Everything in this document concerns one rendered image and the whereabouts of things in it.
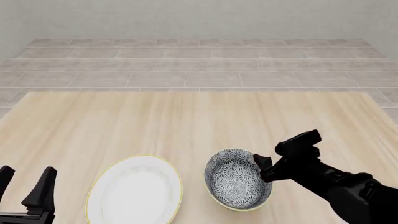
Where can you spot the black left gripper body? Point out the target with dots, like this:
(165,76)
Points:
(21,219)

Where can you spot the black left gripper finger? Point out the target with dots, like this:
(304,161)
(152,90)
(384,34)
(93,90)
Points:
(5,177)
(42,198)

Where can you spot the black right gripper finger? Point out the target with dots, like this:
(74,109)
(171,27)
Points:
(266,169)

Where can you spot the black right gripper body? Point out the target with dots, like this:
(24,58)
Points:
(300,166)

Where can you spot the black white patterned bowl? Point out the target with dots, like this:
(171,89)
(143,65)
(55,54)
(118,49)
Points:
(233,179)

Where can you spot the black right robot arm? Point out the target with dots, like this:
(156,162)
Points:
(357,196)

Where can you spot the white plate with yellow rim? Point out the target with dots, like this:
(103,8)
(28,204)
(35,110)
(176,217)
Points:
(135,191)

